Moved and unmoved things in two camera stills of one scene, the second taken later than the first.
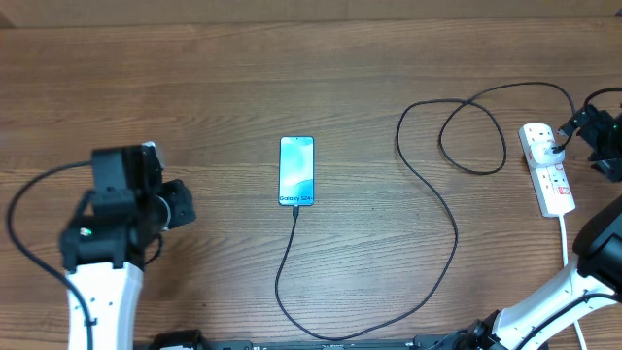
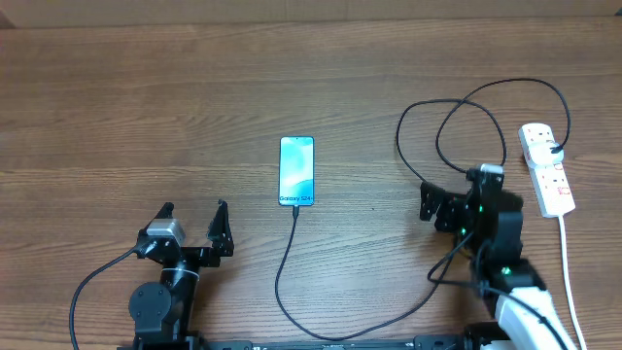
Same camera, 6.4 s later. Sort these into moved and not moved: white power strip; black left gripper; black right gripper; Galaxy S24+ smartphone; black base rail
Moved: black right gripper; black left gripper
Not moved: white power strip; black base rail; Galaxy S24+ smartphone
